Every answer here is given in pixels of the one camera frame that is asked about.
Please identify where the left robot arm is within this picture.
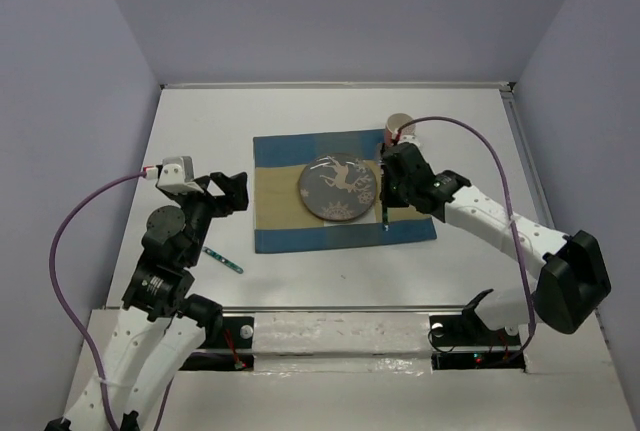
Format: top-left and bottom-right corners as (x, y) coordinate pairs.
(46, 159), (249, 430)

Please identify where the fork with green handle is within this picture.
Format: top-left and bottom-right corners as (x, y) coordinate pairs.
(202, 247), (244, 274)

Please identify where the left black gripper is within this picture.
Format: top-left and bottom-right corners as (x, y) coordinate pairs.
(170, 171), (249, 264)

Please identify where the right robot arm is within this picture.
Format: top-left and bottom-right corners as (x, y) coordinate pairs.
(381, 142), (611, 343)

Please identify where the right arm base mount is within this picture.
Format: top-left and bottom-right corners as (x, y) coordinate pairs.
(427, 289), (526, 371)

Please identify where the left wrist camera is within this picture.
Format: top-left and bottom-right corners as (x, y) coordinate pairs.
(142, 156), (202, 195)

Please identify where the blue beige placemat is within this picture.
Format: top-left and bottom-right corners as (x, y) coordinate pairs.
(253, 129), (437, 254)

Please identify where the pink cup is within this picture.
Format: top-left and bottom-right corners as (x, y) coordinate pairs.
(384, 113), (413, 145)

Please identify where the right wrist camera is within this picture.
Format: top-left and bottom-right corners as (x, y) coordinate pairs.
(391, 131), (422, 149)

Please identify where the grey patterned plate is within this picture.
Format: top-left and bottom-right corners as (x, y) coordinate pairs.
(298, 153), (378, 222)

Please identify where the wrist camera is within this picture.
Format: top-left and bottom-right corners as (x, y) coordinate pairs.
(391, 131), (422, 149)
(142, 156), (202, 195)

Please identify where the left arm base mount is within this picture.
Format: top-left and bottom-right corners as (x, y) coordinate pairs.
(180, 315), (255, 372)

